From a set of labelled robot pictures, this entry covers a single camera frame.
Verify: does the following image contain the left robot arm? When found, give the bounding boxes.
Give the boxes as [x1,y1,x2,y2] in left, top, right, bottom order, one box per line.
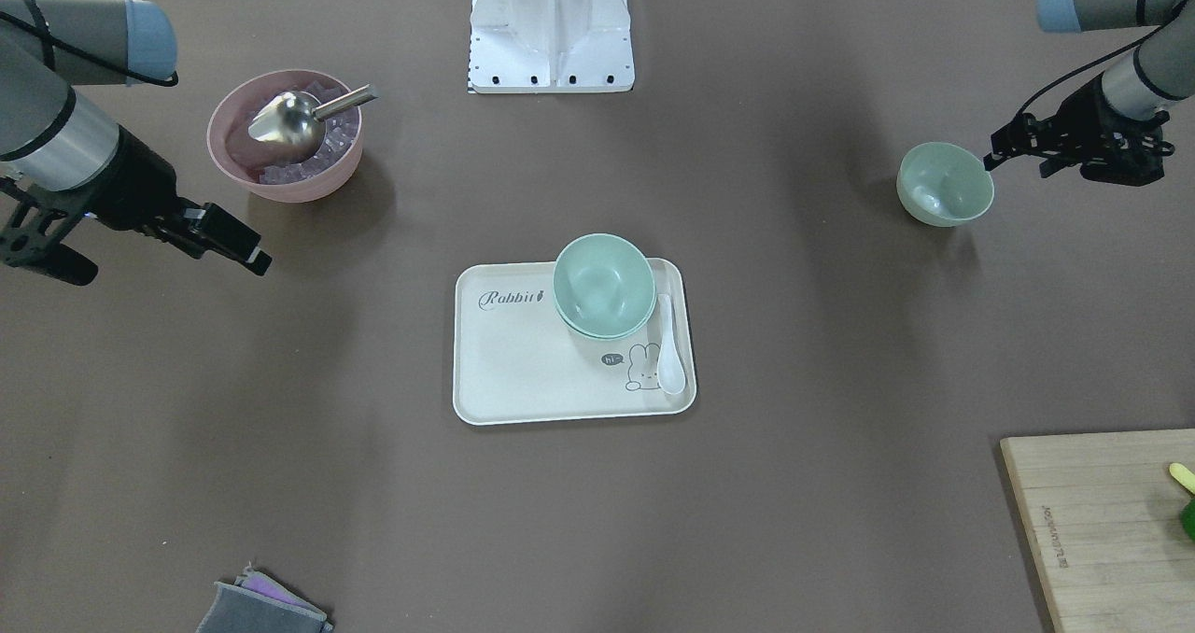
[983,0,1194,188]

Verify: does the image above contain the wooden cutting board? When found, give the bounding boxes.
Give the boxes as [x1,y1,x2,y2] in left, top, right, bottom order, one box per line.
[1000,429,1194,632]

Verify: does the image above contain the grey folded cloth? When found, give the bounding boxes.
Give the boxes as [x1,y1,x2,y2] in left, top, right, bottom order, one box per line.
[196,565,333,632]

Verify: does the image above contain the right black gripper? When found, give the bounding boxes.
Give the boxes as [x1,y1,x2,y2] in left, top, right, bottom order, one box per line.
[88,127,272,276]

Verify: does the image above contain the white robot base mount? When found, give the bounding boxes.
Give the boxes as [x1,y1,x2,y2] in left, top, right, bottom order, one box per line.
[467,0,636,94]

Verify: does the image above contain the beige rabbit serving tray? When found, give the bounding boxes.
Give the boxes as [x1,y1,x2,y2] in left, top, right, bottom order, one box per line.
[452,258,698,426]

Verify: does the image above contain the yellow plastic knife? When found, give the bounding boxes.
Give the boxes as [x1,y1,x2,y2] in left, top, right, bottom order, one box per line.
[1168,462,1195,497]

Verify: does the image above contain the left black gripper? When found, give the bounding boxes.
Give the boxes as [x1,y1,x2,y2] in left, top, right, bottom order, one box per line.
[982,80,1176,188]

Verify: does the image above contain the green lime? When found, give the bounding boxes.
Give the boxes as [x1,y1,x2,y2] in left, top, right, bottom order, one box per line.
[1178,498,1195,542]

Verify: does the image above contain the white ceramic spoon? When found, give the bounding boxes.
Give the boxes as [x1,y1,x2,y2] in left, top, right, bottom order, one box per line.
[657,293,686,395]

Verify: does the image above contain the metal ice scoop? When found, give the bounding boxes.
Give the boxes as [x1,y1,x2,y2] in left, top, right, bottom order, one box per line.
[245,84,380,168]

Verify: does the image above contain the pink bowl with ice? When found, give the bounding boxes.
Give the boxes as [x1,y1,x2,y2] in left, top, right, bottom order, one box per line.
[206,70,367,204]

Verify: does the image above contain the green bowl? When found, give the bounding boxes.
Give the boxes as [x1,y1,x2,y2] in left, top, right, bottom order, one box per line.
[895,141,995,228]
[552,233,656,319]
[554,308,656,342]

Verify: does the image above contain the green bowl on tray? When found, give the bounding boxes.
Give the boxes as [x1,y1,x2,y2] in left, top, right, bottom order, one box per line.
[554,308,656,342]

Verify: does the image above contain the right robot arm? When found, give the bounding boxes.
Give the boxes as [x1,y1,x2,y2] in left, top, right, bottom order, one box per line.
[1,0,272,285]

